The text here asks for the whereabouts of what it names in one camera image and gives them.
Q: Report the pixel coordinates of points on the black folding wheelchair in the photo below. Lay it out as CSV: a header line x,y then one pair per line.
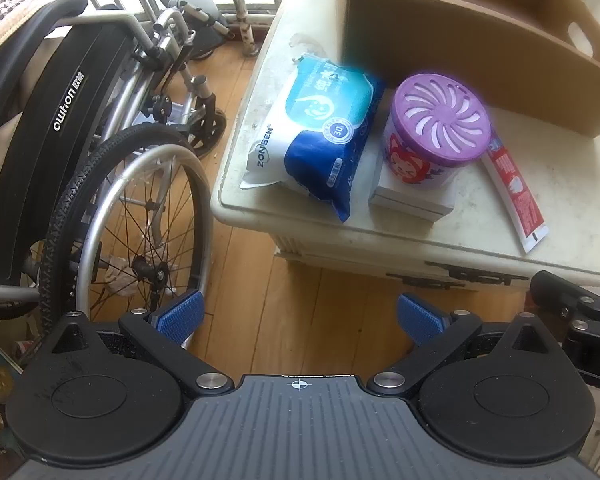
x,y
80,125

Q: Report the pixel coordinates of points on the cream cabinet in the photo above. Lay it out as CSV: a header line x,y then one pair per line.
x,y
330,270

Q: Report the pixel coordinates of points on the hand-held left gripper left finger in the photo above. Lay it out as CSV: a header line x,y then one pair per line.
x,y
179,314

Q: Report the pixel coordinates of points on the crumpled white bag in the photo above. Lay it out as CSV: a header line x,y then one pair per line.
x,y
122,275

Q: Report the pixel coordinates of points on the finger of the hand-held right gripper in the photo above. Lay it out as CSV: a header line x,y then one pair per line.
x,y
562,300

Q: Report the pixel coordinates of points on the brown cardboard box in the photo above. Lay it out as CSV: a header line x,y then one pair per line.
x,y
480,35

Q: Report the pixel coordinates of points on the blue wet wipes pack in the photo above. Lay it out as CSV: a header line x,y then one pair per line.
x,y
312,130

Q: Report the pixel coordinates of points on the white box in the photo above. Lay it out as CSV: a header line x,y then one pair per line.
x,y
410,202

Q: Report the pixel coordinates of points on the red toothpaste tube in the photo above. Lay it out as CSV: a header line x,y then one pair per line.
x,y
517,195

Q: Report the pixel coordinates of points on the checkered cloth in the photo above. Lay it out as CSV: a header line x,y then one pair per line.
x,y
2,10

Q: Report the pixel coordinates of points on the purple lid air freshener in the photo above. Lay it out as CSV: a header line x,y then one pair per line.
x,y
437,127

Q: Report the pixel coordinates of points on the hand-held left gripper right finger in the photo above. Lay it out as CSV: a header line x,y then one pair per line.
x,y
421,317

